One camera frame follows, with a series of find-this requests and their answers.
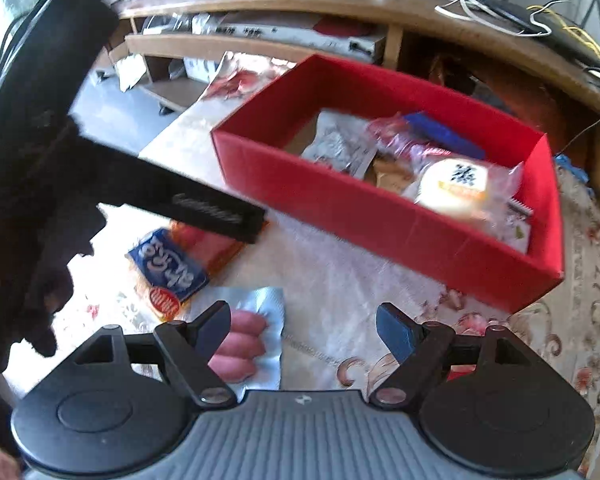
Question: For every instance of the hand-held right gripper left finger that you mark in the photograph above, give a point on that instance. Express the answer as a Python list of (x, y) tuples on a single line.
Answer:
[(212, 330)]

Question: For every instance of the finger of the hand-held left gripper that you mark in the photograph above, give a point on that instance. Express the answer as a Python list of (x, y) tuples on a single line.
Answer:
[(190, 200)]

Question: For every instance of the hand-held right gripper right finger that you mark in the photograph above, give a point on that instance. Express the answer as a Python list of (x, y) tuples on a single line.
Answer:
[(392, 332)]

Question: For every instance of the pink sausage packet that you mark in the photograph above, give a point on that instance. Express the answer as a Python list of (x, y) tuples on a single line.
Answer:
[(250, 345)]

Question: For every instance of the blue orange snack packet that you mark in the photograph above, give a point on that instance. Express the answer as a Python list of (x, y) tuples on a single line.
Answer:
[(170, 265)]

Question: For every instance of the red cardboard box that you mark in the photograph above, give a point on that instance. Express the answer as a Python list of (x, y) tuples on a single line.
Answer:
[(380, 220)]

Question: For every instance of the white printed snack packet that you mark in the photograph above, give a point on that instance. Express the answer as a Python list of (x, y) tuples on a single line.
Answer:
[(337, 145)]

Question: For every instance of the round steamed cake packet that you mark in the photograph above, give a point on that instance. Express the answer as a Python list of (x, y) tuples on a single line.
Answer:
[(455, 185)]

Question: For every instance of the white green wafer packet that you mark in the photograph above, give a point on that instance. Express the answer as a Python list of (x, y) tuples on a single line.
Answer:
[(517, 230)]

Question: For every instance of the red clear snack packet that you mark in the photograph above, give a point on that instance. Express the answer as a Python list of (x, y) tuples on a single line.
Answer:
[(395, 132)]

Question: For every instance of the dark blue snack packet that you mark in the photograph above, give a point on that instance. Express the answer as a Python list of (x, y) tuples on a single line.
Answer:
[(445, 135)]

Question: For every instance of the floral tablecloth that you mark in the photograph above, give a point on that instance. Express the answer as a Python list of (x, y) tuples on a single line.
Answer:
[(330, 280)]

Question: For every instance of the white paper bag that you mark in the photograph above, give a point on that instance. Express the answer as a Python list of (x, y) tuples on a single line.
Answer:
[(127, 70)]

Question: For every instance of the clear plastic bag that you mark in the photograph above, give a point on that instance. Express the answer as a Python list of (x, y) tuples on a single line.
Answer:
[(160, 25)]

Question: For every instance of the blue white box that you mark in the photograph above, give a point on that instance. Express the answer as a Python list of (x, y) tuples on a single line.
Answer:
[(200, 67)]

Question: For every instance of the silver av receiver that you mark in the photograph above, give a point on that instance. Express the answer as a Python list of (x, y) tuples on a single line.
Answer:
[(280, 32)]

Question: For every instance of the red round pad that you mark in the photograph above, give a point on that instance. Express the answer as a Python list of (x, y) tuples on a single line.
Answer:
[(340, 27)]

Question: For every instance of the blue foam mat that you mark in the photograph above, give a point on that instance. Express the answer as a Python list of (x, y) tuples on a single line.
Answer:
[(575, 167)]

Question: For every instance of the black router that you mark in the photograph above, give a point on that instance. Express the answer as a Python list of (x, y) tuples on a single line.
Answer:
[(555, 22)]

